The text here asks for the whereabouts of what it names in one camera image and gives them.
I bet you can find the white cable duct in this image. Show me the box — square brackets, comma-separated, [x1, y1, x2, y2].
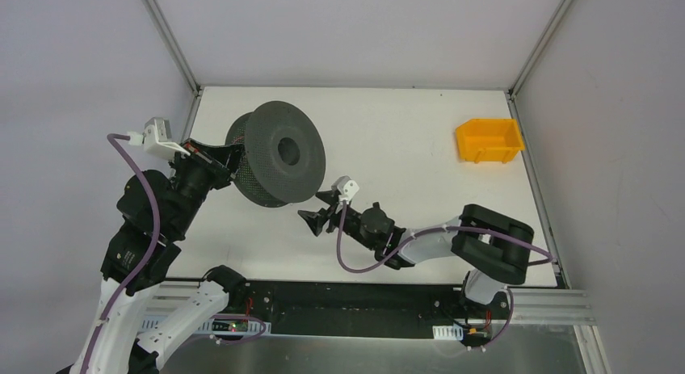
[137, 315, 262, 336]
[432, 324, 464, 341]

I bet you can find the aluminium frame rail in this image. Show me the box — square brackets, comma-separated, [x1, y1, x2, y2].
[112, 279, 596, 326]

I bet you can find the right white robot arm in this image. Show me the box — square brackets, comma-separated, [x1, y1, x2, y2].
[297, 191, 535, 317]

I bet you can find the orange plastic bin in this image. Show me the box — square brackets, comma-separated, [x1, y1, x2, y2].
[455, 118, 526, 163]

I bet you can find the left white cable duct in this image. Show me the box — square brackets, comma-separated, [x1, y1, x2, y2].
[137, 315, 262, 336]

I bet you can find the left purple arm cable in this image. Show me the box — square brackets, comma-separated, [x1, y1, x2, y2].
[78, 133, 267, 374]

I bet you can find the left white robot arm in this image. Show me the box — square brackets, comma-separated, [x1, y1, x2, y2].
[67, 133, 246, 373]

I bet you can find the right white cable duct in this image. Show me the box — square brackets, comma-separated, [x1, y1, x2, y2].
[432, 324, 464, 341]

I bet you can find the black cable spool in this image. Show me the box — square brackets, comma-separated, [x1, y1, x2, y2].
[225, 100, 326, 208]

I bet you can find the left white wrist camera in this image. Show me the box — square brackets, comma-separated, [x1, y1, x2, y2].
[125, 117, 190, 162]

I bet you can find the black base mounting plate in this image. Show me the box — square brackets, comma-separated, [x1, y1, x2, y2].
[193, 279, 512, 341]

